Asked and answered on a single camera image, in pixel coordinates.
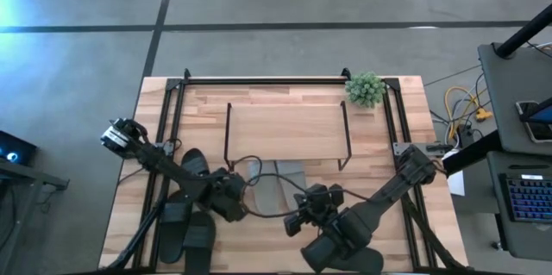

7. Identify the black slide sandal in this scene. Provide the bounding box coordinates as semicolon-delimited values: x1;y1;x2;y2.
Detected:
183;210;217;275
327;246;386;275
158;188;193;265
180;147;211;182

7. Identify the black round pole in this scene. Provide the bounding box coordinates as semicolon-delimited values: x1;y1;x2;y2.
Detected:
493;3;552;59

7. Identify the potted green succulent plant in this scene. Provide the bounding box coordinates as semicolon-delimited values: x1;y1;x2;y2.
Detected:
344;72;387;109

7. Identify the black desk beam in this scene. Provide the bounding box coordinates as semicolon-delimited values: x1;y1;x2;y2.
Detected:
441;129;504;178

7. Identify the grey slide sandal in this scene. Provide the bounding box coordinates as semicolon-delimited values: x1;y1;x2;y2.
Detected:
248;160;282;216
275;160;309;208

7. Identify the backlit computer keyboard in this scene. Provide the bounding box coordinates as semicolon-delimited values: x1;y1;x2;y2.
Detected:
499;172;552;224

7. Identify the blue screen tablet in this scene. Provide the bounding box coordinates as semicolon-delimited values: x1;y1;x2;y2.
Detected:
522;96;552;124

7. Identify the wooden shelf with black frame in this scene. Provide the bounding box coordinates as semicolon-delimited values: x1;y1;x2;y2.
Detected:
222;102;353;172

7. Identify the dark grey side desk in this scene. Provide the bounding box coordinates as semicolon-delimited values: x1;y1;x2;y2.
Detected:
477;41;552;157

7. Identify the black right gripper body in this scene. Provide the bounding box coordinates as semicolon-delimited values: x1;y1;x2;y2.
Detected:
294;183;346;225

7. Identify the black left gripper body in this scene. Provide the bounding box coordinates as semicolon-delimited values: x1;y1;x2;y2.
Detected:
206;167;252;223

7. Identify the grey metal stand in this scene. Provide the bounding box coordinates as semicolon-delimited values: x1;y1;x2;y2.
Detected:
0;160;71;263

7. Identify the black box with blue light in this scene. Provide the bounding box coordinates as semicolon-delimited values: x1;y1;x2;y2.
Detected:
0;130;39;167

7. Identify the black power strip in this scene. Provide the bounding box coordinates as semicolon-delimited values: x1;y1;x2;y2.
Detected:
455;122;476;147

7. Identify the smartphone with dark screen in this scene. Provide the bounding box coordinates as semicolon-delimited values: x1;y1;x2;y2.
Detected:
515;100;552;144

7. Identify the grey keyboard desk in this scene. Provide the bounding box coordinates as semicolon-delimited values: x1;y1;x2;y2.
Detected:
486;150;552;263

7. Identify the grey metal base plate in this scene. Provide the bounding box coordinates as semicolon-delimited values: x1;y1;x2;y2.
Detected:
392;141;455;158

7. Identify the white paper sheet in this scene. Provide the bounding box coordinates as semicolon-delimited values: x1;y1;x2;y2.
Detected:
443;148;467;197

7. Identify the black aluminium table frame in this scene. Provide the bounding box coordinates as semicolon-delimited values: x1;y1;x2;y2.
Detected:
103;67;474;274

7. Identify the yellow cable with plug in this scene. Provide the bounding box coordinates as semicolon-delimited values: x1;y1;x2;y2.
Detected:
443;85;493;141

